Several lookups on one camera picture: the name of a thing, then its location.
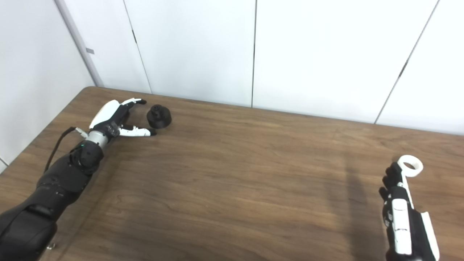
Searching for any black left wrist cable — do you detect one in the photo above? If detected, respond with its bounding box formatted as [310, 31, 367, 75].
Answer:
[44, 127, 89, 173]

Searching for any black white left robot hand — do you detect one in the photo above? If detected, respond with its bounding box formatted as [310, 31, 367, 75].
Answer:
[89, 98, 157, 140]

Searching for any white ring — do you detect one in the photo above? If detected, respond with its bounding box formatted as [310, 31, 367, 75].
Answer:
[397, 155, 423, 177]

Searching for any grey wall trim strip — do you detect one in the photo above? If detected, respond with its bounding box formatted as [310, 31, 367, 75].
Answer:
[54, 0, 105, 87]

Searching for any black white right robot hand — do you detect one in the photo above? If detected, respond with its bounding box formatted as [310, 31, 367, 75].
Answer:
[379, 162, 440, 261]

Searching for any round black part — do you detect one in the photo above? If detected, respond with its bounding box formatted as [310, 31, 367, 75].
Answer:
[146, 104, 172, 128]

